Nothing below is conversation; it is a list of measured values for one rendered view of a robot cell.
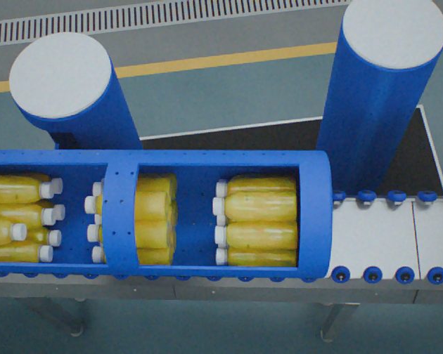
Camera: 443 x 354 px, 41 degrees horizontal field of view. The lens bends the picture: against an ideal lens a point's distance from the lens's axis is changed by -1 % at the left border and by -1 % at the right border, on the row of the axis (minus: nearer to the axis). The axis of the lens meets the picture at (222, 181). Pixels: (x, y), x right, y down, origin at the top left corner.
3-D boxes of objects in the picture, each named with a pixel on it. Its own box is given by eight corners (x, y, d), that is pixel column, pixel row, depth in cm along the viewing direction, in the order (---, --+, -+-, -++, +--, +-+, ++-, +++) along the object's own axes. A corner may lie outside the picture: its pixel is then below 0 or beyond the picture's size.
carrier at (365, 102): (397, 181, 238) (360, 126, 249) (468, 46, 159) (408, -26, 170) (335, 211, 234) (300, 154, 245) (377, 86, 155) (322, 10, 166)
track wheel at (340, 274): (351, 269, 139) (350, 264, 140) (332, 269, 139) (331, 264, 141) (350, 284, 141) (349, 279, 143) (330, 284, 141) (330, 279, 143)
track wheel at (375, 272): (384, 270, 138) (382, 265, 140) (364, 269, 138) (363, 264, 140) (382, 285, 140) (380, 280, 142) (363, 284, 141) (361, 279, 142)
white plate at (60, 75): (34, 22, 168) (36, 25, 169) (-9, 103, 157) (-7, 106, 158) (125, 42, 163) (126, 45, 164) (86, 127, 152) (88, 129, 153)
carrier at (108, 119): (104, 161, 248) (79, 223, 237) (35, 24, 169) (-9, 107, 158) (169, 178, 244) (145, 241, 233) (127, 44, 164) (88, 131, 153)
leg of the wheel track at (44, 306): (83, 336, 233) (27, 299, 176) (68, 336, 234) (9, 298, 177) (84, 322, 236) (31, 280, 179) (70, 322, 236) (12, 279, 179)
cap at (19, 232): (15, 219, 135) (23, 220, 135) (20, 230, 138) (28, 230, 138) (10, 232, 132) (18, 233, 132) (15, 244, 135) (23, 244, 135)
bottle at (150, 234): (170, 217, 136) (100, 215, 137) (166, 222, 129) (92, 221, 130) (171, 245, 137) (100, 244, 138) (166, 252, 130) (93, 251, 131)
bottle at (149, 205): (169, 215, 136) (98, 214, 137) (168, 187, 134) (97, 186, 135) (164, 225, 129) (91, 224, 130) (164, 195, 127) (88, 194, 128)
